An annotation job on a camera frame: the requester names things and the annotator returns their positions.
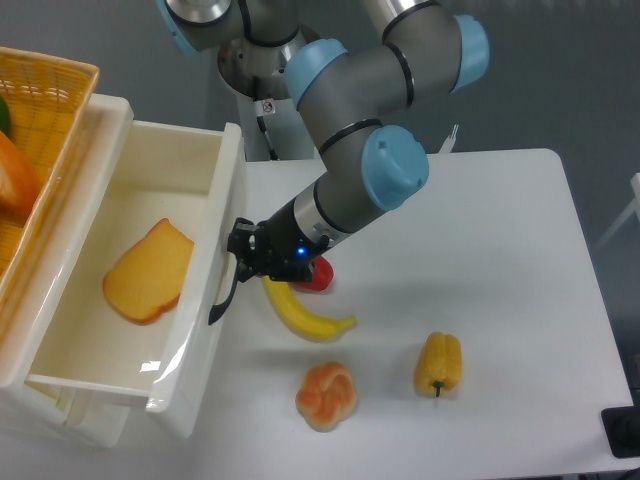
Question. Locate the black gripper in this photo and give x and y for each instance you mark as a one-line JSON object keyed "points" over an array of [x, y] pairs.
{"points": [[275, 248]]}

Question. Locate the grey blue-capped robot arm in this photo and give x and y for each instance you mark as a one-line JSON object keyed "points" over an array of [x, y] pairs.
{"points": [[370, 167]]}

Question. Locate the white drawer cabinet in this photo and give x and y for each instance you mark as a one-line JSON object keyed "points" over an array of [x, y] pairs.
{"points": [[30, 298]]}

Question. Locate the yellow toy banana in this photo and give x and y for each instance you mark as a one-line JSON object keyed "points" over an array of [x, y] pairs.
{"points": [[301, 321]]}

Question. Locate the red toy bell pepper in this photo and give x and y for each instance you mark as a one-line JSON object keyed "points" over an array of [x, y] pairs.
{"points": [[322, 278]]}

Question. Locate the toast slice toy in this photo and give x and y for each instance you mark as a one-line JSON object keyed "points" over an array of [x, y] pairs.
{"points": [[147, 280]]}

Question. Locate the knotted bread roll toy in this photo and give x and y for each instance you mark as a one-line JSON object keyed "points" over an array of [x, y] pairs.
{"points": [[327, 396]]}

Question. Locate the yellow toy bell pepper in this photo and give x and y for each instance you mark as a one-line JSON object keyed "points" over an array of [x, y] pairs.
{"points": [[440, 364]]}

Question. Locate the orange toy in basket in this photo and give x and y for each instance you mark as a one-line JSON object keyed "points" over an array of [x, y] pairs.
{"points": [[20, 187]]}

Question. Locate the yellow woven basket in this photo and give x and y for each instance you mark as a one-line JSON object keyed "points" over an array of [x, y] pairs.
{"points": [[46, 97]]}

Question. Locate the green toy in basket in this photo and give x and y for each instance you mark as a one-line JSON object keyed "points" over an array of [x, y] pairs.
{"points": [[5, 118]]}

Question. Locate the black device at table edge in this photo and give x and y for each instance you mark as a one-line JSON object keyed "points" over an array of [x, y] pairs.
{"points": [[621, 426]]}

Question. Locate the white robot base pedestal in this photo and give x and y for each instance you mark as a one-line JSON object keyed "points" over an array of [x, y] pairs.
{"points": [[272, 127]]}

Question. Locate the white bracket behind table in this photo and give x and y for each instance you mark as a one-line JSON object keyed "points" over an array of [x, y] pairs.
{"points": [[450, 141]]}

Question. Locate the white frame at right edge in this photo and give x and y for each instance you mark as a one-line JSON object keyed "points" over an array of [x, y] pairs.
{"points": [[627, 217]]}

